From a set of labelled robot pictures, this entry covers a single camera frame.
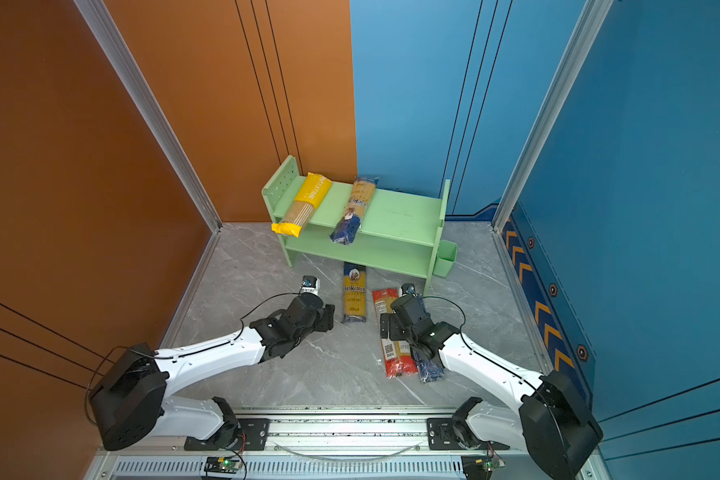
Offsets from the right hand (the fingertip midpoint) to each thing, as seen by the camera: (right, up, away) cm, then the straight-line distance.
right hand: (393, 321), depth 86 cm
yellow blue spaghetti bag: (-12, +27, -8) cm, 31 cm away
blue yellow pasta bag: (-12, +6, +11) cm, 17 cm away
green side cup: (+18, +18, +11) cm, 28 cm away
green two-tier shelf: (+1, +26, -5) cm, 26 cm away
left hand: (-19, +4, 0) cm, 19 cm away
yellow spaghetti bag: (-24, +39, +3) cm, 45 cm away
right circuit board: (+19, -31, -15) cm, 40 cm away
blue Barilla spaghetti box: (+9, -12, -5) cm, 16 cm away
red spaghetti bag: (+1, -9, -1) cm, 10 cm away
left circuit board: (-42, -31, -15) cm, 54 cm away
